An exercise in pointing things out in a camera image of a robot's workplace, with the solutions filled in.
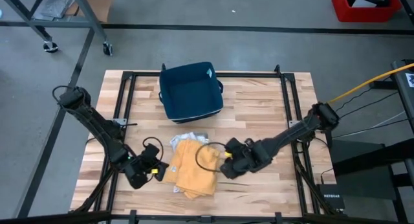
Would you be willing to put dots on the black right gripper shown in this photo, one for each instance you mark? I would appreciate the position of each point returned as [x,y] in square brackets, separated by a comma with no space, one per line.
[247,157]

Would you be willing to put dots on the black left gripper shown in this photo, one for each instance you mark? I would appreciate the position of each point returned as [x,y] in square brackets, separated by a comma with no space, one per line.
[136,173]

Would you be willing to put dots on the orange towel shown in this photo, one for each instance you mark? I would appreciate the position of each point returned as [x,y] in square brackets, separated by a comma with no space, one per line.
[191,169]

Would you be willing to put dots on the white waffle towel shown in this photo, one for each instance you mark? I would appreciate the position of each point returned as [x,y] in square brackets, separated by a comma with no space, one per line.
[187,138]

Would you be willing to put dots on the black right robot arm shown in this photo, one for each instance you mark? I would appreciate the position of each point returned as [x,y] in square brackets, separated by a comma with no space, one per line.
[297,130]

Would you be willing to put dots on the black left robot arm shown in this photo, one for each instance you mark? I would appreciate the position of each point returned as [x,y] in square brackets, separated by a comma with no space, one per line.
[97,123]

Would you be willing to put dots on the silver mounting plate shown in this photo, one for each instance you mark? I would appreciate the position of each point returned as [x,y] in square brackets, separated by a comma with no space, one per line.
[120,121]
[292,123]

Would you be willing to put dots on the navy blue fabric basket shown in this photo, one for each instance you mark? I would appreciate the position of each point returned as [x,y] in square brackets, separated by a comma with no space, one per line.
[191,91]

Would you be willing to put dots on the black Netgear router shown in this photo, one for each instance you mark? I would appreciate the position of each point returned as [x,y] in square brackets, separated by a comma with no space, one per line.
[331,198]

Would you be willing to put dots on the black equipment stand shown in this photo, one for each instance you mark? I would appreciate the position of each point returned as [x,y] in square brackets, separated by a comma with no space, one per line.
[362,159]

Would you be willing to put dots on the black caster wheel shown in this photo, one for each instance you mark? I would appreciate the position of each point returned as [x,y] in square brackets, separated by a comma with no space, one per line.
[50,47]
[107,49]

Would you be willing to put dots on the cardboard box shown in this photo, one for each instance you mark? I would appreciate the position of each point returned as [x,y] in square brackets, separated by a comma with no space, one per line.
[102,4]

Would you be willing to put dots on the dark grey side table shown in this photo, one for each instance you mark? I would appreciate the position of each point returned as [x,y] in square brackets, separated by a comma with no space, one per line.
[404,97]

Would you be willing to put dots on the red plastic bin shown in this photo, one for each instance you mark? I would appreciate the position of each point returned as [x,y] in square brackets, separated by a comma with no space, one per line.
[365,13]

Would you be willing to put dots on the black aluminium table frame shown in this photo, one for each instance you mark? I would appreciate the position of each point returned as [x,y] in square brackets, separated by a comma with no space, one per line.
[142,74]

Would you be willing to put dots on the grey metal cart frame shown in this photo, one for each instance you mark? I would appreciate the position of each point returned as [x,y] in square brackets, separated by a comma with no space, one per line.
[48,23]

